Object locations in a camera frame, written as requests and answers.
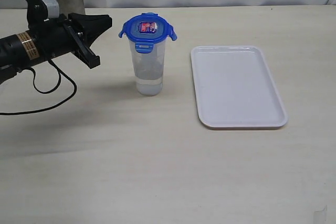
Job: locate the blue plastic lid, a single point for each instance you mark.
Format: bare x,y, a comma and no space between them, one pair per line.
147,30

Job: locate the white rectangular tray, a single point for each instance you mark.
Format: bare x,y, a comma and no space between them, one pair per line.
234,89

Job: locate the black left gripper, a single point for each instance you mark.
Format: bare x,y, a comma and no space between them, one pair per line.
75,34

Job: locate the clear plastic container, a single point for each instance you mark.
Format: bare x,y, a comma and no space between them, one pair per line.
148,66

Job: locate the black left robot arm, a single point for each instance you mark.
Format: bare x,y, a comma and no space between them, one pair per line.
19,52

